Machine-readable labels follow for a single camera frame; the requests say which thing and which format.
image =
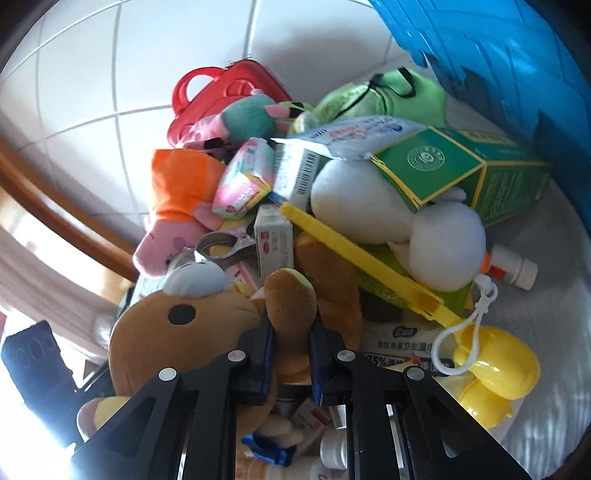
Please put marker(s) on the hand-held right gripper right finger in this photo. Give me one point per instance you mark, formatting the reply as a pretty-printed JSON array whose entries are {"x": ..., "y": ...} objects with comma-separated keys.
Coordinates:
[{"x": 318, "y": 369}]

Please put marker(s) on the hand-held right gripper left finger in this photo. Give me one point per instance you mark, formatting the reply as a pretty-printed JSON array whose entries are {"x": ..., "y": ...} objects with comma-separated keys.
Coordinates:
[{"x": 267, "y": 369}]

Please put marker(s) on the brown plush bear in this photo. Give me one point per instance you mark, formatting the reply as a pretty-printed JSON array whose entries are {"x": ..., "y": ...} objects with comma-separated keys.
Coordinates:
[{"x": 184, "y": 332}]

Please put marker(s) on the blue plastic crate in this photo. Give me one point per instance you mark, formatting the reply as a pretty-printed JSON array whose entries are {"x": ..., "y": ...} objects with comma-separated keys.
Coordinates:
[{"x": 498, "y": 55}]

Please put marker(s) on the small white bottle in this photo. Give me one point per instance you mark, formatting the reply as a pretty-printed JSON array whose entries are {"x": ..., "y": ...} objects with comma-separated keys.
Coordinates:
[
  {"x": 515, "y": 267},
  {"x": 333, "y": 447}
]

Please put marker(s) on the white disinfectant wipes pack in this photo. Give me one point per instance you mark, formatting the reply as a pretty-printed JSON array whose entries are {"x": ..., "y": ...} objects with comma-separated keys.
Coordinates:
[{"x": 397, "y": 341}]

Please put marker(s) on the long yellow plastic clip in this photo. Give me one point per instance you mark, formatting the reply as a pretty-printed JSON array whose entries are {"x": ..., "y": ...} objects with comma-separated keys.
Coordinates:
[{"x": 364, "y": 258}]

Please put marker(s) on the small red and white box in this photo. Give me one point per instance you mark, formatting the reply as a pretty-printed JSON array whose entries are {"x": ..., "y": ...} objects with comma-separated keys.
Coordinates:
[{"x": 272, "y": 240}]

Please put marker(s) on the white plush duck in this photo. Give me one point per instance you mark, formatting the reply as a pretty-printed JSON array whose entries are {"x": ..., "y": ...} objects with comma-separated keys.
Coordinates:
[{"x": 360, "y": 203}]

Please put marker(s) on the yellow plastic duck toy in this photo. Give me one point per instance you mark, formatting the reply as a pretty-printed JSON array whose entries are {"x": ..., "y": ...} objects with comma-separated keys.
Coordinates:
[{"x": 498, "y": 369}]

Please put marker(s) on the pink tissue packet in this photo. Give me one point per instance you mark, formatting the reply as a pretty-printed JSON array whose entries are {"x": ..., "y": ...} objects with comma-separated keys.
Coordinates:
[{"x": 244, "y": 180}]

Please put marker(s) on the white barcode box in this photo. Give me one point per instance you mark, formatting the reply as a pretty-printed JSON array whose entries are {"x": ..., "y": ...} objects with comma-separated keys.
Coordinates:
[{"x": 295, "y": 170}]

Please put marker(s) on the orange and pink plush toy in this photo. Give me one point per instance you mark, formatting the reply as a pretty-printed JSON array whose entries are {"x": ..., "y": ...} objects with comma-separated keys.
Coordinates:
[{"x": 180, "y": 184}]

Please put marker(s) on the black box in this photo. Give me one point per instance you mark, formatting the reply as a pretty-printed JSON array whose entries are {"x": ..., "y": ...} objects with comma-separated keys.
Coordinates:
[{"x": 32, "y": 364}]

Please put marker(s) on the white wet wipes packet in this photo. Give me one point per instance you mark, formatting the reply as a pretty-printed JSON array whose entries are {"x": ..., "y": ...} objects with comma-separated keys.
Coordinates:
[{"x": 351, "y": 136}]

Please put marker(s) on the teal and pink plush toy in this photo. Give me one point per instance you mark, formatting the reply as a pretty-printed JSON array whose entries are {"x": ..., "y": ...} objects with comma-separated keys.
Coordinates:
[{"x": 249, "y": 117}]

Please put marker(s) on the green carton box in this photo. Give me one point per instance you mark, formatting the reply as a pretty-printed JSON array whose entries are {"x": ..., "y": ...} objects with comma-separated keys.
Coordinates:
[{"x": 489, "y": 170}]

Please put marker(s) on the green frog plush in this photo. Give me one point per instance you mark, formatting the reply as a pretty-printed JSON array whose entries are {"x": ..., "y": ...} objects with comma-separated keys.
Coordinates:
[{"x": 369, "y": 99}]

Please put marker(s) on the red zip case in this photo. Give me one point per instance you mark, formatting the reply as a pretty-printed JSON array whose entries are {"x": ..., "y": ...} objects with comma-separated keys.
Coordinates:
[{"x": 217, "y": 87}]

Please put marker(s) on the wooden door frame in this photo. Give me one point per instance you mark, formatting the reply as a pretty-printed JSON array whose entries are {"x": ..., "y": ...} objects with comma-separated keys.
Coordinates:
[{"x": 60, "y": 207}]

